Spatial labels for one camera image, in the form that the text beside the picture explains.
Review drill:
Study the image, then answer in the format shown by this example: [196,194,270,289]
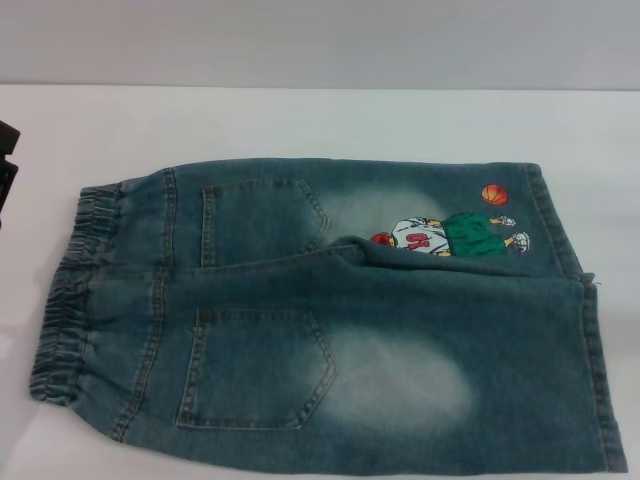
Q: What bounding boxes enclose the blue denim shorts with cartoon print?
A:
[27,158,630,480]

